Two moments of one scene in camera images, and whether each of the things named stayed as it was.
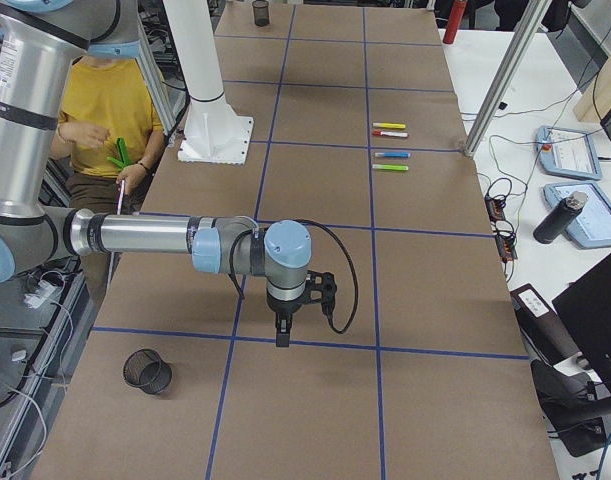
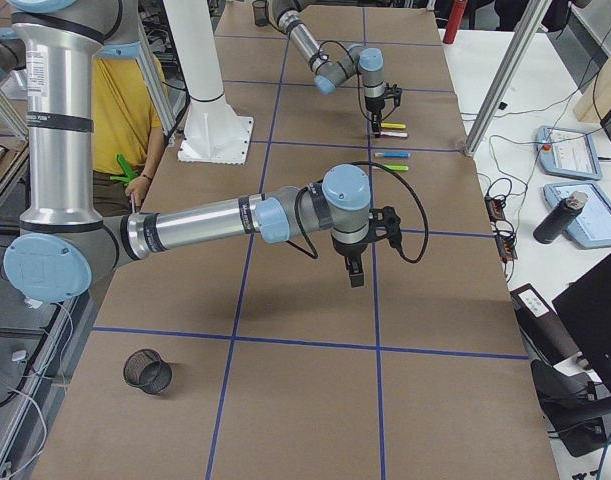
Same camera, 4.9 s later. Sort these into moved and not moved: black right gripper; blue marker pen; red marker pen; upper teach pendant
Moved: black right gripper
Not moved: blue marker pen; red marker pen; upper teach pendant
